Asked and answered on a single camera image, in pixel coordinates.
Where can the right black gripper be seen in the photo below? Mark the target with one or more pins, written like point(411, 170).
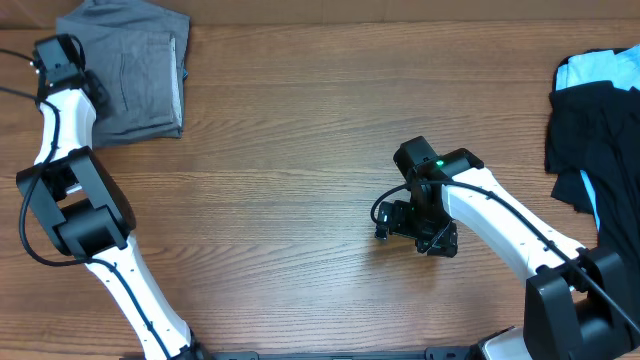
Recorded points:
point(445, 242)

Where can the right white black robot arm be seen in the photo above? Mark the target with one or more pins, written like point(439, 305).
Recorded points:
point(577, 304)

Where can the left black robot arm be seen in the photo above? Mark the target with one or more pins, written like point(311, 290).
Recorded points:
point(81, 209)

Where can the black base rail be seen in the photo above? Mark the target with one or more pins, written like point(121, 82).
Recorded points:
point(340, 355)

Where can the light blue garment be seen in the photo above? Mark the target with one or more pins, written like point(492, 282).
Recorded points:
point(620, 67)

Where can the black garment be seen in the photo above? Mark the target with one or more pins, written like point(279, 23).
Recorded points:
point(592, 146)

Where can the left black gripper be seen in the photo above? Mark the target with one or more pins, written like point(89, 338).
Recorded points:
point(90, 73)

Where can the grey shorts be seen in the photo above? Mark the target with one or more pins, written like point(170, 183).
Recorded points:
point(137, 49)

